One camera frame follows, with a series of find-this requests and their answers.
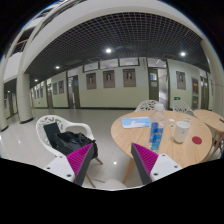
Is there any framed poster far right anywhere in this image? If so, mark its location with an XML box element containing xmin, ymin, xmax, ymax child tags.
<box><xmin>176</xmin><ymin>71</ymin><xmax>186</xmax><ymax>90</ymax></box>

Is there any white round pillar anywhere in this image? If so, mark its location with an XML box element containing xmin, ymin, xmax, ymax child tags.
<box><xmin>16</xmin><ymin>73</ymin><xmax>33</xmax><ymax>124</ymax></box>

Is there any red round coaster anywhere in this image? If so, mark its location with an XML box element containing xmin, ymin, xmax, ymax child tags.
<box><xmin>192</xmin><ymin>136</ymin><xmax>202</xmax><ymax>145</ymax></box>

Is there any framed portrait poster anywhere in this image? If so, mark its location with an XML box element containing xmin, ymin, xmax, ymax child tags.
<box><xmin>86</xmin><ymin>73</ymin><xmax>96</xmax><ymax>90</ymax></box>
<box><xmin>123</xmin><ymin>69</ymin><xmax>136</xmax><ymax>87</ymax></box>
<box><xmin>103</xmin><ymin>70</ymin><xmax>115</xmax><ymax>88</ymax></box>

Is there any clear plastic water bottle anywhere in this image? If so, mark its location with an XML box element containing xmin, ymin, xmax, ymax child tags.
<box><xmin>149</xmin><ymin>103</ymin><xmax>166</xmax><ymax>153</ymax></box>

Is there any white chair right back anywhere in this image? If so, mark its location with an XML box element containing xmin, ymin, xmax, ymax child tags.
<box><xmin>172</xmin><ymin>100</ymin><xmax>193</xmax><ymax>115</ymax></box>

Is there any open doorway door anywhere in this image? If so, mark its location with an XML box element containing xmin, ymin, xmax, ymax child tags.
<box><xmin>149</xmin><ymin>68</ymin><xmax>159</xmax><ymax>101</ymax></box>

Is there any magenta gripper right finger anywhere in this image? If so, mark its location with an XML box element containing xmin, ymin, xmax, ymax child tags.
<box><xmin>130</xmin><ymin>142</ymin><xmax>183</xmax><ymax>186</ymax></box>

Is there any framed portrait poster right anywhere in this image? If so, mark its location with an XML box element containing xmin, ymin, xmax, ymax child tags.
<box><xmin>123</xmin><ymin>69</ymin><xmax>136</xmax><ymax>87</ymax></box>

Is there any framed portrait poster left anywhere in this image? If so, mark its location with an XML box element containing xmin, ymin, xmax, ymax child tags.
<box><xmin>86</xmin><ymin>73</ymin><xmax>96</xmax><ymax>90</ymax></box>

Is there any white plastic chair near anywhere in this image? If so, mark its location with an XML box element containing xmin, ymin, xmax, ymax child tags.
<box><xmin>36</xmin><ymin>115</ymin><xmax>102</xmax><ymax>186</ymax></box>

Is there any white chair behind table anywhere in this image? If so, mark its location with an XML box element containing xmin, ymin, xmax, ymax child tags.
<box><xmin>135</xmin><ymin>100</ymin><xmax>157</xmax><ymax>112</ymax></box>

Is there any black backpack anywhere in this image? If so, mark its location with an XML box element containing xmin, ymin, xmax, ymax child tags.
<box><xmin>54</xmin><ymin>131</ymin><xmax>98</xmax><ymax>158</ymax></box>

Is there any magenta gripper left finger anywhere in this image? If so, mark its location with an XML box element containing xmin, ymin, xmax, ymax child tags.
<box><xmin>43</xmin><ymin>142</ymin><xmax>95</xmax><ymax>187</ymax></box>

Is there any blue and white booklet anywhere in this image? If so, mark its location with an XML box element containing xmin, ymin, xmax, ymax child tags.
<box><xmin>121</xmin><ymin>117</ymin><xmax>151</xmax><ymax>129</ymax></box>

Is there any framed portrait poster middle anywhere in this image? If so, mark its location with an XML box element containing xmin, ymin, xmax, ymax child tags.
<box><xmin>103</xmin><ymin>70</ymin><xmax>115</xmax><ymax>88</ymax></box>

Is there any white paper cup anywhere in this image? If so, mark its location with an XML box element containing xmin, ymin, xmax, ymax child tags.
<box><xmin>174</xmin><ymin>121</ymin><xmax>190</xmax><ymax>143</ymax></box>

